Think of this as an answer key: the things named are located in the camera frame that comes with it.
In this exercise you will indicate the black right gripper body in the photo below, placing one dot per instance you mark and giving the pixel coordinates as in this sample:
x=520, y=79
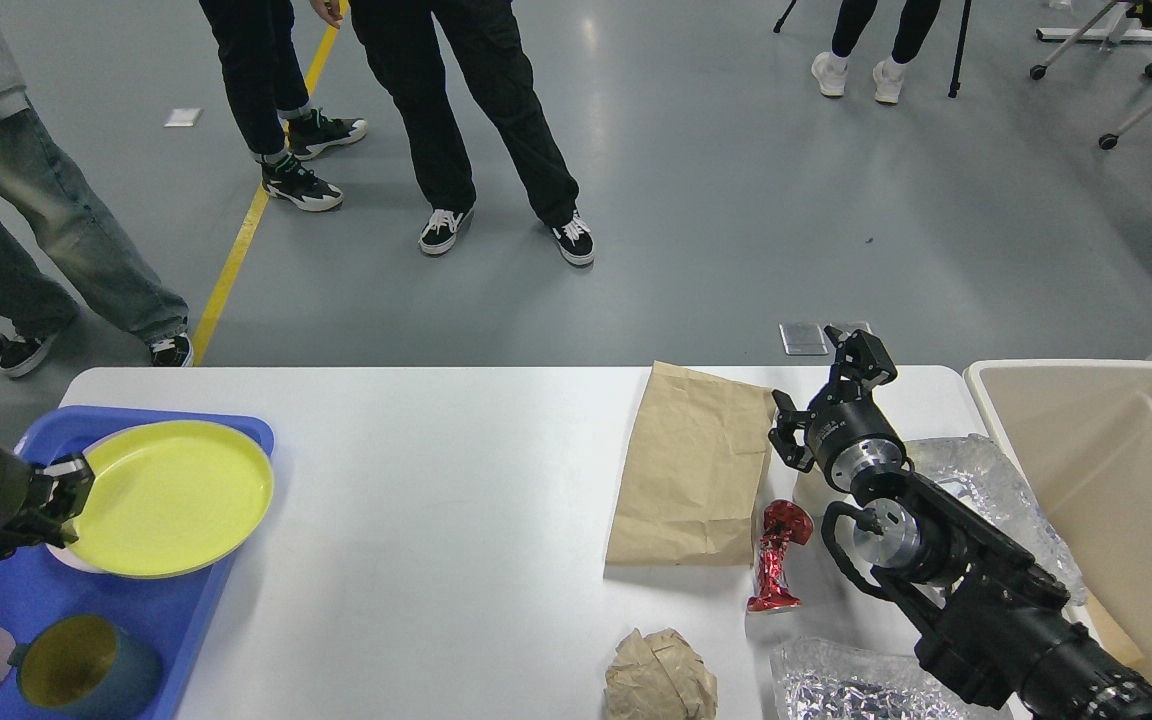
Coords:
x=850, y=441

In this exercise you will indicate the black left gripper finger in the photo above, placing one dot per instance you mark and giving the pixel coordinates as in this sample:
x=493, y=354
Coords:
x=63, y=487

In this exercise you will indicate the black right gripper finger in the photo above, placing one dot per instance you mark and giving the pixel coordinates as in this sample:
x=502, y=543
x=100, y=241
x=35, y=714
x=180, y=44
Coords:
x=789, y=423
x=862, y=364

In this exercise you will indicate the yellow plate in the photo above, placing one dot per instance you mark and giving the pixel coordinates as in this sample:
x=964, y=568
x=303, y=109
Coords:
x=169, y=498

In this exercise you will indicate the brown paper bag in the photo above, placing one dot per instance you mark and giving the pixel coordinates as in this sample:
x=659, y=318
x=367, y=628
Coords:
x=696, y=458

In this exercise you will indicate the dark teal mug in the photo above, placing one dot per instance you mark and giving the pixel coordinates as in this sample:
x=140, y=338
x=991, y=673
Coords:
x=85, y=667

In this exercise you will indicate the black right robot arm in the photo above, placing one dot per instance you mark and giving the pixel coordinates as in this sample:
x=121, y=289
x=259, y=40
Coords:
x=989, y=617

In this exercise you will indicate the floor outlet plate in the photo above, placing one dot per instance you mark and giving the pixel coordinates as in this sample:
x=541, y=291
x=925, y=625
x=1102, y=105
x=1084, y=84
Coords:
x=812, y=338

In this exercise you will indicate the red foil wrapper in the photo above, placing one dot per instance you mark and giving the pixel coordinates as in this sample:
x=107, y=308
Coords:
x=785, y=525

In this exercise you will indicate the clear plastic bag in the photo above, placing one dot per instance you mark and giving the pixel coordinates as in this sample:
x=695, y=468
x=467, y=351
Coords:
x=977, y=472

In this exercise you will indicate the beige plastic bin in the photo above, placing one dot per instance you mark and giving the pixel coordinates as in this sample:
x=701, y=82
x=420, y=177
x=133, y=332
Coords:
x=1081, y=433

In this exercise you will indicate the black tripod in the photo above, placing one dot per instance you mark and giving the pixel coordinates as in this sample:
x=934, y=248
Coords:
x=954, y=86

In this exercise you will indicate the crumpled brown paper ball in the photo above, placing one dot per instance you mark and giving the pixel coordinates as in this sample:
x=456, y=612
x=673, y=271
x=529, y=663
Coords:
x=659, y=676

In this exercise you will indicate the person in baggy jeans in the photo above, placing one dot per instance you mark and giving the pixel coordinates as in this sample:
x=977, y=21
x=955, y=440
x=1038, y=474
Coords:
x=61, y=247

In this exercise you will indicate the person in green-black sneakers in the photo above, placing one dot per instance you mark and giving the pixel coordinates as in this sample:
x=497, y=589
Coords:
x=268, y=97

